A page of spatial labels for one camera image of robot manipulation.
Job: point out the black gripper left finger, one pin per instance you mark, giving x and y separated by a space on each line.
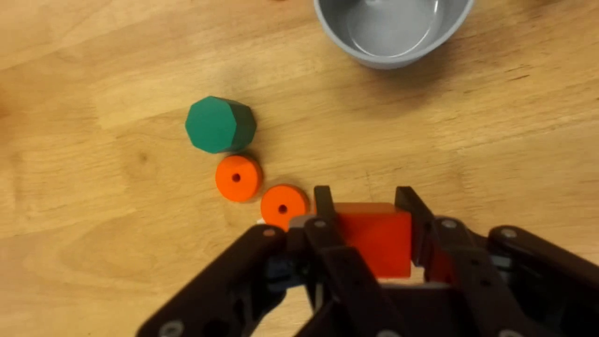
327 224

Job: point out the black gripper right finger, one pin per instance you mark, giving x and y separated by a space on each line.
422 221

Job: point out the red cube block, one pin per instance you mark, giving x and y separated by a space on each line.
383 236

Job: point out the grey measuring cup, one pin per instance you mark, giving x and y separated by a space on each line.
391 33

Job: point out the orange disc beside red cube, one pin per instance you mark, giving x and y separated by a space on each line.
282 202

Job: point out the orange disc below green block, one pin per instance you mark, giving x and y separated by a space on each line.
239 178

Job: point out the green octagonal block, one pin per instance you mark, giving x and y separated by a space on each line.
218 123

